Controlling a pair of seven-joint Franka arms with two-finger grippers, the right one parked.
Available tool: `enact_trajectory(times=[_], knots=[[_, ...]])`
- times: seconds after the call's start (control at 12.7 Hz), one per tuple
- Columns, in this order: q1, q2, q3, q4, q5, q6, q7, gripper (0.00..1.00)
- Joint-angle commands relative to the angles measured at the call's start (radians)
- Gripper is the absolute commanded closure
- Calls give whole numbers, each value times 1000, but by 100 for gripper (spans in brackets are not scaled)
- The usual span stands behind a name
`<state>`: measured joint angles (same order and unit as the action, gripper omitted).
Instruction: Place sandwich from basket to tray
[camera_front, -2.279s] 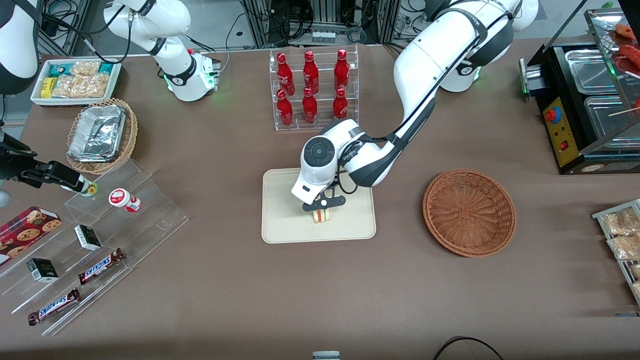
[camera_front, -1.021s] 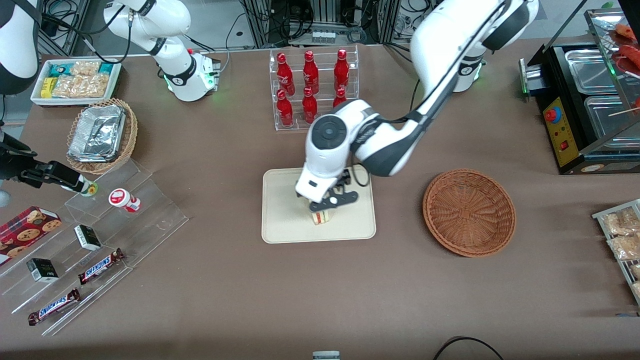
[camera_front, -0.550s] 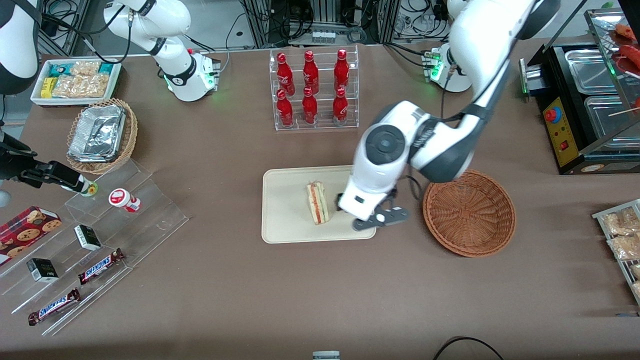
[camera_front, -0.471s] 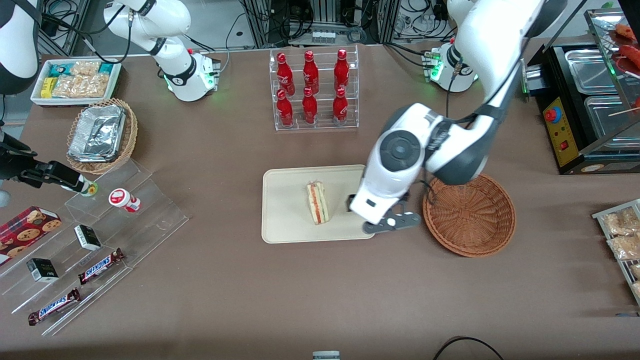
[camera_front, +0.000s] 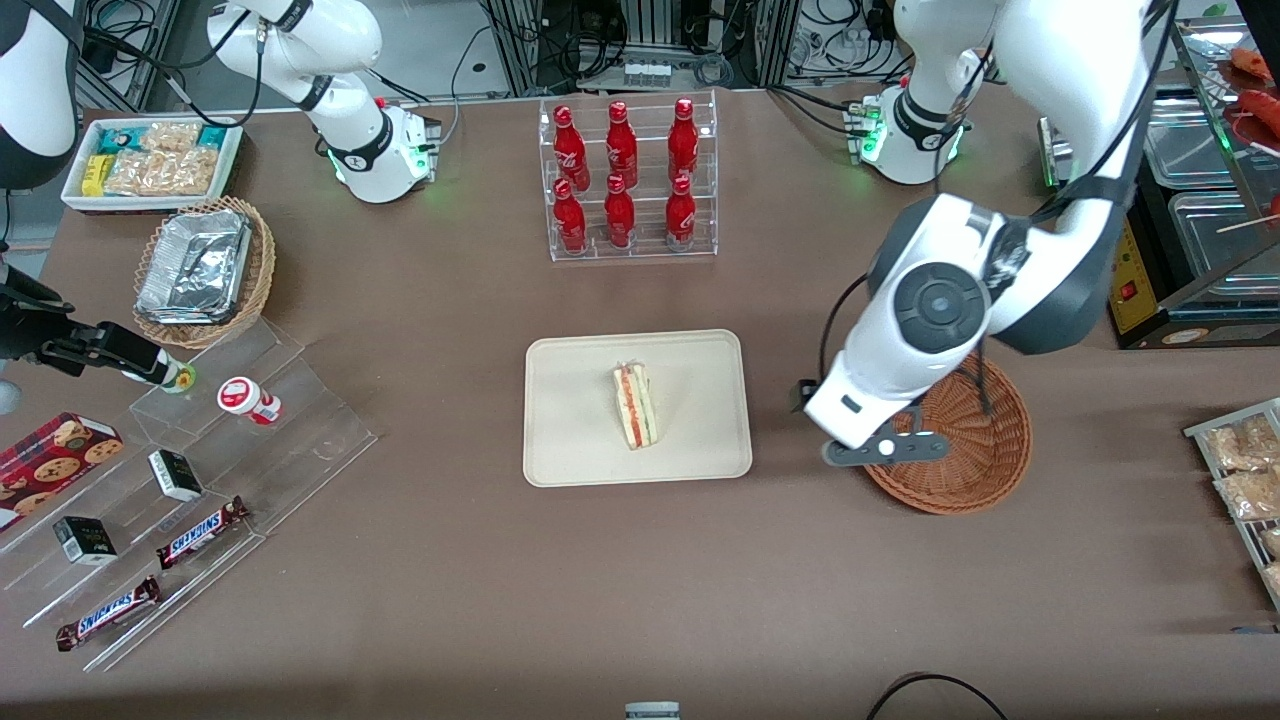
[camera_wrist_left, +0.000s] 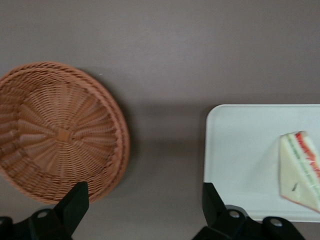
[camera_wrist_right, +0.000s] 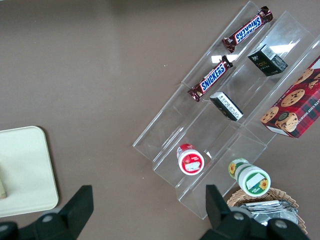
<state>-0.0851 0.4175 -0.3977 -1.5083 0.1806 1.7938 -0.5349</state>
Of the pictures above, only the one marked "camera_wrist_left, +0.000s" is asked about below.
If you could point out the triangle sandwich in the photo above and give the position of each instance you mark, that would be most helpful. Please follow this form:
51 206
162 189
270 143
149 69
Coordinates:
293 175

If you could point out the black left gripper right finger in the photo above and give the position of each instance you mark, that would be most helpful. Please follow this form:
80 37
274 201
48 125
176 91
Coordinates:
220 220

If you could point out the round brown wicker basket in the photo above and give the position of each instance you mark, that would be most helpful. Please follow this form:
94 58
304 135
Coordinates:
62 135

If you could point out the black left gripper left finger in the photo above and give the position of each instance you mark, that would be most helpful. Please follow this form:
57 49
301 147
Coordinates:
67 212

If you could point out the cream plastic tray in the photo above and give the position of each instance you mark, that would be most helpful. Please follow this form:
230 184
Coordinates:
240 150

